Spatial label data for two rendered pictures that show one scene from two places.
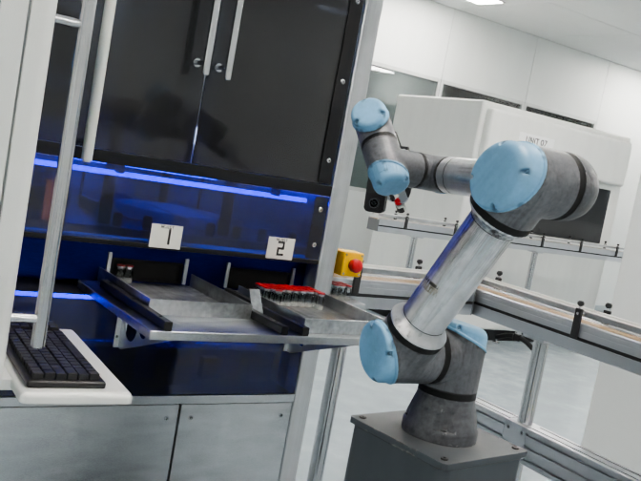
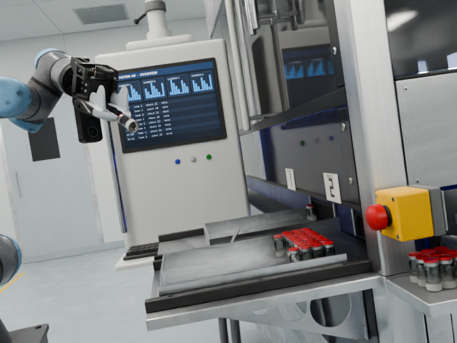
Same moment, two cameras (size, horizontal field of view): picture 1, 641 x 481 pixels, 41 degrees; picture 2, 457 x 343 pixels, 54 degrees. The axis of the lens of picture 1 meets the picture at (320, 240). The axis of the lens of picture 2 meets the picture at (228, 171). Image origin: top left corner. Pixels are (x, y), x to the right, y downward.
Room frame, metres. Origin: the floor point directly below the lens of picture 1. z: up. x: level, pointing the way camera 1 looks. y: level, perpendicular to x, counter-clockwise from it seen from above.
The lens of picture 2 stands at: (2.57, -0.82, 1.13)
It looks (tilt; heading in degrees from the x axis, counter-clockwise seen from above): 3 degrees down; 118
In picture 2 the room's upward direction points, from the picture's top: 8 degrees counter-clockwise
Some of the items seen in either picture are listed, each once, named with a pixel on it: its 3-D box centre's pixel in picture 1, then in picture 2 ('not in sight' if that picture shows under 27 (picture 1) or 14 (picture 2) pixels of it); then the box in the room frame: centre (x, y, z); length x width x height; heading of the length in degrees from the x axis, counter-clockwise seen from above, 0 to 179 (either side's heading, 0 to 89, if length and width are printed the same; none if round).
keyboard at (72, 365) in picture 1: (43, 349); (181, 243); (1.63, 0.50, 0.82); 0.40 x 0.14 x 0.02; 31
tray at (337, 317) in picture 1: (312, 310); (245, 262); (2.14, -0.01, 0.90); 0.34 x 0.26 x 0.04; 34
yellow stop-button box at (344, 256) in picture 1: (345, 261); (407, 211); (2.47, -0.09, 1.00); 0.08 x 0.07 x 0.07; 34
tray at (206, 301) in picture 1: (172, 292); (266, 226); (2.04, 0.33, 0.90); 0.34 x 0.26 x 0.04; 34
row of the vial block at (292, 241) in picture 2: (291, 297); (296, 249); (2.23, 0.05, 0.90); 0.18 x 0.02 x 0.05; 124
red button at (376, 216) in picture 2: (355, 265); (379, 216); (2.44, -0.11, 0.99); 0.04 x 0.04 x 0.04; 34
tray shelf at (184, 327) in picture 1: (244, 313); (253, 253); (2.08, 0.15, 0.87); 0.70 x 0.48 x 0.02; 124
